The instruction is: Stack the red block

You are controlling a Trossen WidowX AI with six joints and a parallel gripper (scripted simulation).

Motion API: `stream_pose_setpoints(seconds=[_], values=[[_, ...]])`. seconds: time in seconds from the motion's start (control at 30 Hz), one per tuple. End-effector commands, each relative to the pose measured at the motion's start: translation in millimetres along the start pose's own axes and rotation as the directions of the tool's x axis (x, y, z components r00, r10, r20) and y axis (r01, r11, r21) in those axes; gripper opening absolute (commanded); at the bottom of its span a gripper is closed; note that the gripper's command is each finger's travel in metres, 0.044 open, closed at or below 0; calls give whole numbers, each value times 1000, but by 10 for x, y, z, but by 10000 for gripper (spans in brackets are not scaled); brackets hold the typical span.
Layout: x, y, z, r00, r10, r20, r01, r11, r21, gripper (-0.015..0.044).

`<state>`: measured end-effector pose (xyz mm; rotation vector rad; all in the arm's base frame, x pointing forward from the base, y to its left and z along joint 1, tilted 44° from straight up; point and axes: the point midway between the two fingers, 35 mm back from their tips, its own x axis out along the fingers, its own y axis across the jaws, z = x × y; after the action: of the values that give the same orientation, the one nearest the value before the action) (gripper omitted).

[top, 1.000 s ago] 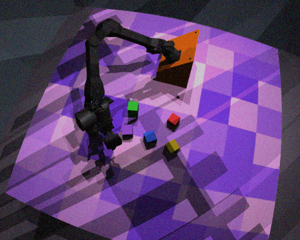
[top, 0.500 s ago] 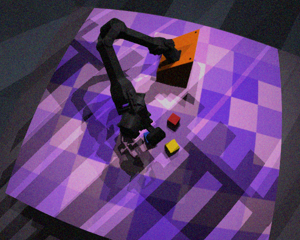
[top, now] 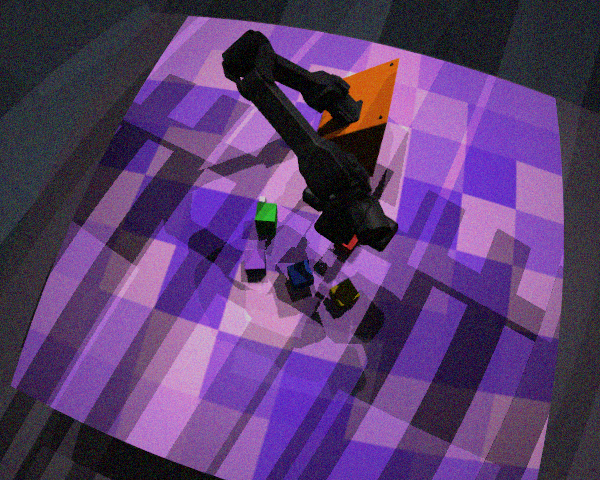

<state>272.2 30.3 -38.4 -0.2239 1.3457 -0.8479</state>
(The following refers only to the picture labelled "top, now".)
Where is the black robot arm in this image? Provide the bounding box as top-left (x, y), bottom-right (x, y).
top-left (222, 29), bottom-right (392, 246)

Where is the blue block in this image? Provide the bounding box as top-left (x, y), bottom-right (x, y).
top-left (287, 260), bottom-right (314, 291)

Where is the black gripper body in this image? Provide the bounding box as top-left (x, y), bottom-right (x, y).
top-left (302, 186), bottom-right (398, 252)

